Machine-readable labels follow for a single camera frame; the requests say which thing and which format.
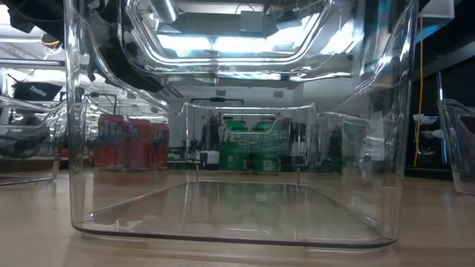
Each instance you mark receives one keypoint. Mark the white hanging box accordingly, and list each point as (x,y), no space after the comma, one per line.
(438,9)

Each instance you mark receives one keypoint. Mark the black desk frame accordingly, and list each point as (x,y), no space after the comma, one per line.
(456,55)

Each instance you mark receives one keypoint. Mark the clear plastic bin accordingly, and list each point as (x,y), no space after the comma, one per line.
(29,170)
(237,215)
(458,167)

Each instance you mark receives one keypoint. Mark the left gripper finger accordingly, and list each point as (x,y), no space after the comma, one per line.
(126,70)

